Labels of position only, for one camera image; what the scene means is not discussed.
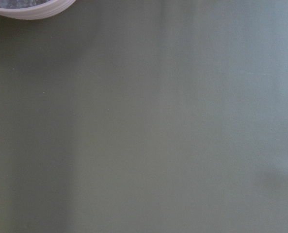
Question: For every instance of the pink bowl with ice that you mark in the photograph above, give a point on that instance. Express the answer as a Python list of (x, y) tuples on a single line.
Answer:
[(42, 11)]

